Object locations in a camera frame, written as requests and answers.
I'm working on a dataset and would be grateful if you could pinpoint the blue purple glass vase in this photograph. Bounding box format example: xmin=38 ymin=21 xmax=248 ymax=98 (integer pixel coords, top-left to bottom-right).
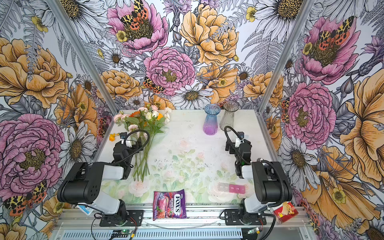
xmin=203 ymin=104 xmax=221 ymax=136

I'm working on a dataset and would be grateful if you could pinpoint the orange gerbera flower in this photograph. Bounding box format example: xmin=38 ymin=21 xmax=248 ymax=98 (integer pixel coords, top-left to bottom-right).
xmin=129 ymin=111 xmax=141 ymax=118

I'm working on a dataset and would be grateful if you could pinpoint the white rose flower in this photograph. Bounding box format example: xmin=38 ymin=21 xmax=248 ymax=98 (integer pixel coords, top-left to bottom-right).
xmin=145 ymin=112 xmax=153 ymax=120

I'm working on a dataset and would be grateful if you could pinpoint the yellow orange rose flower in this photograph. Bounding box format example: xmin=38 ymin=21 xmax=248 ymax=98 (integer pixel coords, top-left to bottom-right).
xmin=157 ymin=113 xmax=164 ymax=120

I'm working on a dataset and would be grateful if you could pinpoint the pink carnation flower stem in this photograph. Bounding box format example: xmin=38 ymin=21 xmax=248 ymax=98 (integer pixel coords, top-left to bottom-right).
xmin=139 ymin=104 xmax=159 ymax=114

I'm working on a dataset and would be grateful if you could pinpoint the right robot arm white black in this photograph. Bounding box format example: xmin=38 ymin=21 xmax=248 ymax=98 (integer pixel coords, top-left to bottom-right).
xmin=224 ymin=140 xmax=293 ymax=226

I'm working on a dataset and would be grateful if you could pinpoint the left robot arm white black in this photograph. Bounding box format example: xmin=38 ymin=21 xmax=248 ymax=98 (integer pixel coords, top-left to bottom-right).
xmin=57 ymin=140 xmax=143 ymax=226

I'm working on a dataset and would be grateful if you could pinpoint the clear grey glass vase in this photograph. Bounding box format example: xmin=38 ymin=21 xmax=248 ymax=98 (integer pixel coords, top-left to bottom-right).
xmin=220 ymin=101 xmax=239 ymax=131

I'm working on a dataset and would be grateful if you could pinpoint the small yellow flower on table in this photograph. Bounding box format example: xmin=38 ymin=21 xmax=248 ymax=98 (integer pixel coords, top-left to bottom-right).
xmin=109 ymin=133 xmax=120 ymax=142

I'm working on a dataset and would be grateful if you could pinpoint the pink carnation stem on table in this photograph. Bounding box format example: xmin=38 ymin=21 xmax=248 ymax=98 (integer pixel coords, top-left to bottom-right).
xmin=114 ymin=114 xmax=139 ymax=132

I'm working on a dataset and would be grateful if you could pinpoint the pink white pill organizer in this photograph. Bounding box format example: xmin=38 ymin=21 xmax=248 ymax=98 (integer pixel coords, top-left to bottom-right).
xmin=218 ymin=183 xmax=246 ymax=194

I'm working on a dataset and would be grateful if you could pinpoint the purple Fox's candy bag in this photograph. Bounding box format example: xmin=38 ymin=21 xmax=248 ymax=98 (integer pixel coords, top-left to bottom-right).
xmin=153 ymin=190 xmax=187 ymax=221

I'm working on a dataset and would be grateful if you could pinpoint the white blue packet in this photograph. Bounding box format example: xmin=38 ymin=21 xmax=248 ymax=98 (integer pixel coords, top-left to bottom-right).
xmin=77 ymin=205 xmax=94 ymax=216

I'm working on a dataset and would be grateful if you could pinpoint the red bandage box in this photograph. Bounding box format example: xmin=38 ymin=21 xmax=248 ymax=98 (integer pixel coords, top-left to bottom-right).
xmin=273 ymin=202 xmax=299 ymax=224

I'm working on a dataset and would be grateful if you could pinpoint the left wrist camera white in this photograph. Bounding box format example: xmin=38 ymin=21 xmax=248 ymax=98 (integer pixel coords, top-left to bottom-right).
xmin=119 ymin=132 xmax=136 ymax=148

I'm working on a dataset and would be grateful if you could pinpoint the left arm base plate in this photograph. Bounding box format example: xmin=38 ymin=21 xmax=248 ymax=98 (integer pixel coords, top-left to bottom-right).
xmin=99 ymin=210 xmax=144 ymax=227

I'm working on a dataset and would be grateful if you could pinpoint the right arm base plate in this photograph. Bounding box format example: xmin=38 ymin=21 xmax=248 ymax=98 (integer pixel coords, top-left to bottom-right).
xmin=220 ymin=209 xmax=267 ymax=226

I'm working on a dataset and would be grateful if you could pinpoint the aluminium rail front frame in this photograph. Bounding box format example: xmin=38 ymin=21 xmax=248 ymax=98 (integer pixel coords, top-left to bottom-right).
xmin=50 ymin=204 xmax=317 ymax=240

